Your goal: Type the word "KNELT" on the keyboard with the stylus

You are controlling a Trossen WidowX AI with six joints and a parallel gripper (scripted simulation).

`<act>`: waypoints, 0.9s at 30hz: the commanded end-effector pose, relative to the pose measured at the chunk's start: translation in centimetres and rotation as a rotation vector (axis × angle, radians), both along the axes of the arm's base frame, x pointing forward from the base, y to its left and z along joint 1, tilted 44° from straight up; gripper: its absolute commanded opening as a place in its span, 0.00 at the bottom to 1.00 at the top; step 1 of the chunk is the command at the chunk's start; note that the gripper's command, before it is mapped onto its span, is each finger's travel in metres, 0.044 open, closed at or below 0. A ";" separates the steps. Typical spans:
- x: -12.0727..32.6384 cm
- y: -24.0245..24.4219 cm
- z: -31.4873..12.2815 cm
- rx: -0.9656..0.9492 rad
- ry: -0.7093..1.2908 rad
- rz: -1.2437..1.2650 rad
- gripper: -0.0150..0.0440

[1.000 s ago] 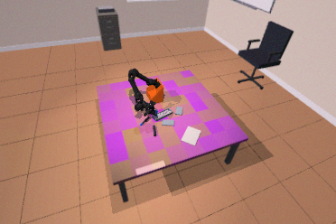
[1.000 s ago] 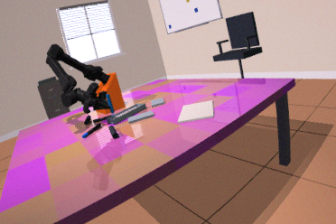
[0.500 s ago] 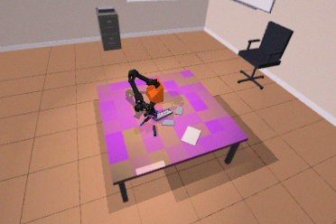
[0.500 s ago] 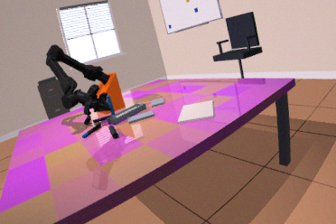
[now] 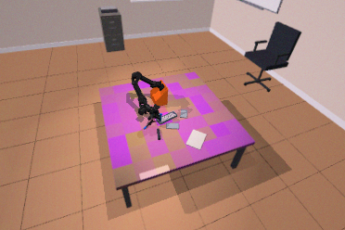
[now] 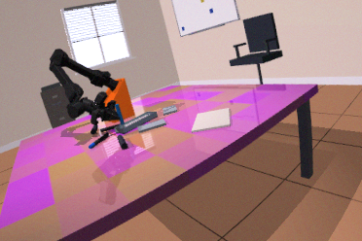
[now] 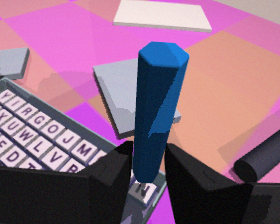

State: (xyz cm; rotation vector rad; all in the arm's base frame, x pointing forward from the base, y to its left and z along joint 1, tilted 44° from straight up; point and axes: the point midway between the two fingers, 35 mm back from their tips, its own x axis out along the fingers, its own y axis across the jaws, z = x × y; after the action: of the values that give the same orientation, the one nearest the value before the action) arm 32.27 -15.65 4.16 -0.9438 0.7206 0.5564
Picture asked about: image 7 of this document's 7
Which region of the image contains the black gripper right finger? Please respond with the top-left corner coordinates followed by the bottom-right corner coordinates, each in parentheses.
top-left (164, 143), bottom-right (280, 224)

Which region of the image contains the white flat rectangular slab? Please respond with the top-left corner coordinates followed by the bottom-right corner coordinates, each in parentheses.
top-left (114, 0), bottom-right (212, 33)

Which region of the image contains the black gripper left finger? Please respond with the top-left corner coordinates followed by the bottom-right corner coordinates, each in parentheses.
top-left (0, 140), bottom-right (133, 224)

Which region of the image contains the grey flat rectangular slab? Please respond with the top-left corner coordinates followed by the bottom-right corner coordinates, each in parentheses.
top-left (92, 58), bottom-right (138, 139)
top-left (0, 47), bottom-right (30, 80)

